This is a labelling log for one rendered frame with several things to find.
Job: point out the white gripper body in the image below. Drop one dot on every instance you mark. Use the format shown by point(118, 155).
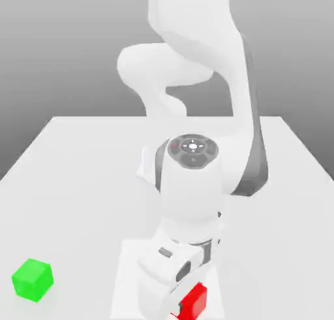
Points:
point(154, 299)

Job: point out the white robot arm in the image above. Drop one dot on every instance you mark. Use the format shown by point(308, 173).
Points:
point(193, 194)

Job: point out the small red cube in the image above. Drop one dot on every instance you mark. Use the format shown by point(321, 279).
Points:
point(194, 301)

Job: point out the small green cube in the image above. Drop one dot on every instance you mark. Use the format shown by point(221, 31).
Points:
point(32, 280)

